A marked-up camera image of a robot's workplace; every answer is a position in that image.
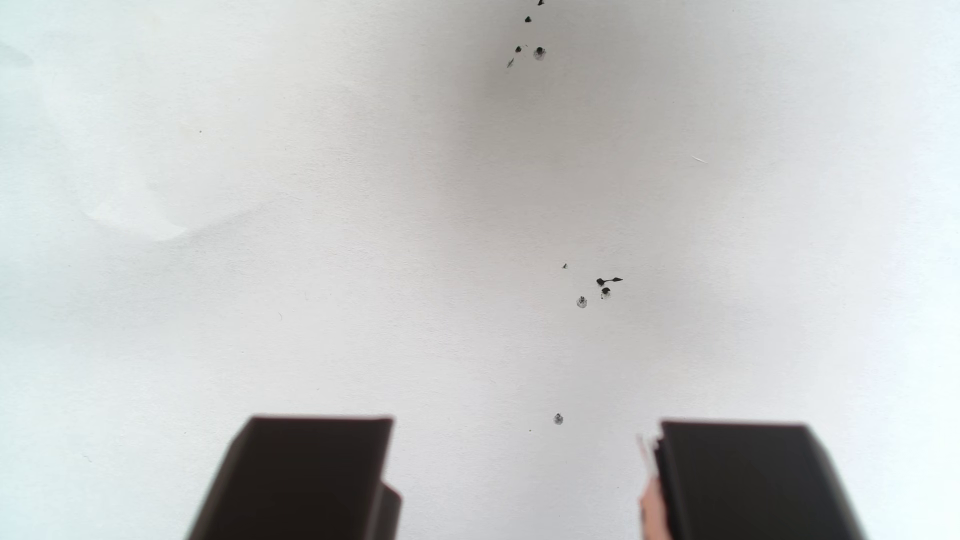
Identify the white paper sheet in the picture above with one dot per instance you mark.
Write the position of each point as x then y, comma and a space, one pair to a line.
300, 225

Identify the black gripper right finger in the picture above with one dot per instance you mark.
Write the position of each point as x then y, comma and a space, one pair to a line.
750, 487

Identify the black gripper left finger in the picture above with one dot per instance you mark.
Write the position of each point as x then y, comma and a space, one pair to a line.
307, 480

